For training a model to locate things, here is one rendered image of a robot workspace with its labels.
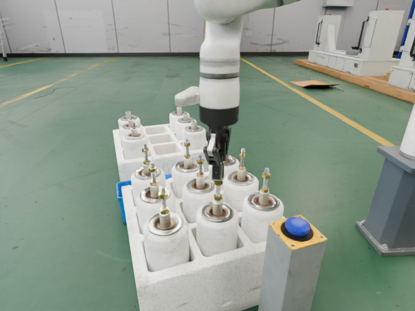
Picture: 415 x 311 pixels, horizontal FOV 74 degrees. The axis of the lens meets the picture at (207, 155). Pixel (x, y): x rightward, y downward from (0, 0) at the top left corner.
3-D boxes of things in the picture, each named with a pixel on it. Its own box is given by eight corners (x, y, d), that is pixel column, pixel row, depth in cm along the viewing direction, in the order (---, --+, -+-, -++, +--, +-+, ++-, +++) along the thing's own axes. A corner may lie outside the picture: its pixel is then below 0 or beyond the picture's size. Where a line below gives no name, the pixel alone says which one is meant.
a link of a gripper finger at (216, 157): (203, 145, 49) (209, 157, 55) (201, 153, 49) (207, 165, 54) (217, 146, 49) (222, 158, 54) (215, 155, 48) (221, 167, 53)
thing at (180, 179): (191, 203, 95) (189, 157, 88) (210, 216, 89) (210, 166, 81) (168, 215, 90) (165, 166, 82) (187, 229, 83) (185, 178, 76)
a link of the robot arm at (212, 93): (189, 95, 57) (189, 65, 55) (243, 99, 54) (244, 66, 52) (172, 107, 49) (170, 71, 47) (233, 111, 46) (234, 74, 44)
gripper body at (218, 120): (234, 107, 46) (232, 157, 50) (243, 96, 54) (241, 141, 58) (192, 104, 48) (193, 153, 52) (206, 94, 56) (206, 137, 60)
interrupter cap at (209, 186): (191, 178, 76) (191, 176, 76) (218, 182, 74) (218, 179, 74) (181, 192, 69) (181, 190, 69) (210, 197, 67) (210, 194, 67)
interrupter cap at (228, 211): (195, 218, 60) (195, 216, 60) (208, 200, 66) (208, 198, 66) (228, 227, 57) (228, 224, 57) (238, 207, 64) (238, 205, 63)
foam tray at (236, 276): (233, 208, 105) (234, 166, 97) (296, 292, 72) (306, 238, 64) (128, 231, 93) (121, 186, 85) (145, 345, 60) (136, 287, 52)
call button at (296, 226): (298, 223, 49) (300, 213, 48) (314, 237, 46) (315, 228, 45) (279, 228, 48) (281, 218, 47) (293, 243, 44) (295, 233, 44)
